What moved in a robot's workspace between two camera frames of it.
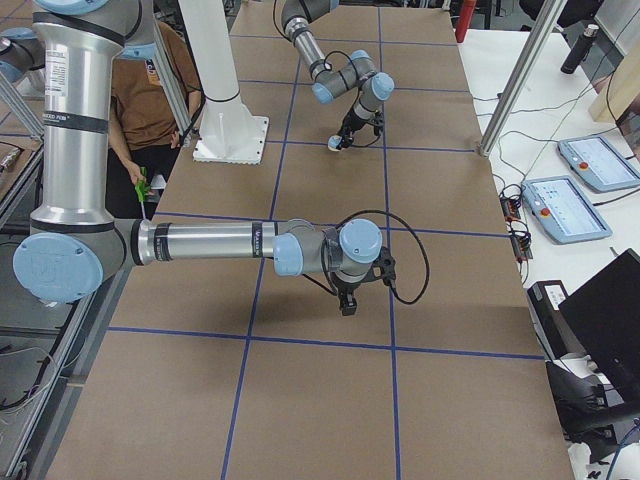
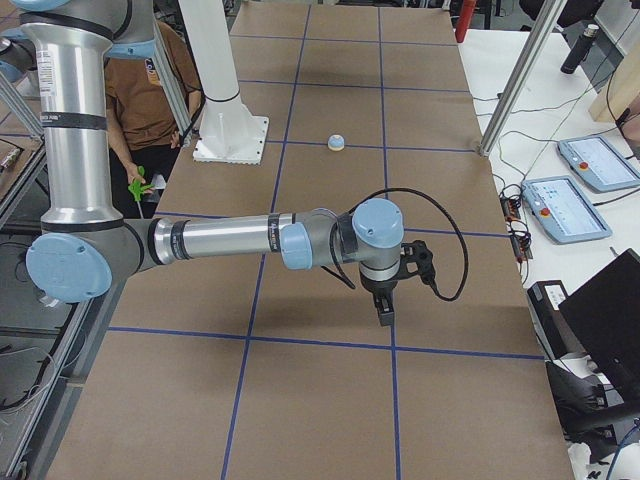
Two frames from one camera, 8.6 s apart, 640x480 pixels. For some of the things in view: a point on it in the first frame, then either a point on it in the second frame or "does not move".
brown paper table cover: [442, 373] does not move
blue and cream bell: [333, 141] does not move
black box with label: [554, 336] does not move
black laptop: [604, 313] does not move
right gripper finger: [345, 304] -> [384, 313]
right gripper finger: [351, 304] -> [387, 316]
